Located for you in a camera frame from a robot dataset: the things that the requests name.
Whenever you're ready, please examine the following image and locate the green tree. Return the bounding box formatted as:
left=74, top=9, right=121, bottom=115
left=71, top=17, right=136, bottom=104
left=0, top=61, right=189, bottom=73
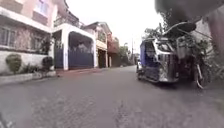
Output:
left=118, top=45, right=133, bottom=67

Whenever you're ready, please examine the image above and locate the row of buildings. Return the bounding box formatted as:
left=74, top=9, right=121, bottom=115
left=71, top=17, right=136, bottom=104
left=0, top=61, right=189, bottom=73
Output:
left=83, top=21, right=123, bottom=69

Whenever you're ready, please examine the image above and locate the pole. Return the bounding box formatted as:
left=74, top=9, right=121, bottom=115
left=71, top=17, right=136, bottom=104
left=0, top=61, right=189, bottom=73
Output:
left=130, top=37, right=135, bottom=66

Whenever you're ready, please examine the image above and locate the white building with blue gate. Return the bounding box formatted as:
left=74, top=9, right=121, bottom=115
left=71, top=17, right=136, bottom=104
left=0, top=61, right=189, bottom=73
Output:
left=51, top=12, right=100, bottom=72

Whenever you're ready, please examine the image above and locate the grey asphalt road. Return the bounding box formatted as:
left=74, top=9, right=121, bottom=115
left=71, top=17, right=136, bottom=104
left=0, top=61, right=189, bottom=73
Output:
left=0, top=64, right=224, bottom=128

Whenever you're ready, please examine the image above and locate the motor tricycle with sidecar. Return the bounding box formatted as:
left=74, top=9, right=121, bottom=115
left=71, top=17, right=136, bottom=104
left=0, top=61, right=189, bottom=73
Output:
left=135, top=35, right=183, bottom=85

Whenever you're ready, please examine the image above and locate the dark green bush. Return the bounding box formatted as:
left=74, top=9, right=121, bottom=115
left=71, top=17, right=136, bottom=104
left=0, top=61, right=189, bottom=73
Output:
left=41, top=55, right=55, bottom=72

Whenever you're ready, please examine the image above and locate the pink and white building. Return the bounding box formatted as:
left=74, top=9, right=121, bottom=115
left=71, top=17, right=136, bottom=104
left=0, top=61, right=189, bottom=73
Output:
left=0, top=0, right=60, bottom=76

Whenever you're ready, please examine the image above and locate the concrete kerb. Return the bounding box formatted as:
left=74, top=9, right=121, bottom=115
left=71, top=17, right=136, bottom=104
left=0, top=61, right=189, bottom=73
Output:
left=0, top=69, right=58, bottom=86

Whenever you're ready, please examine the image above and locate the round green bush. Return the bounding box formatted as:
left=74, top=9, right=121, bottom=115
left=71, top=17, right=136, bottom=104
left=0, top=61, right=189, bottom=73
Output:
left=5, top=52, right=23, bottom=75

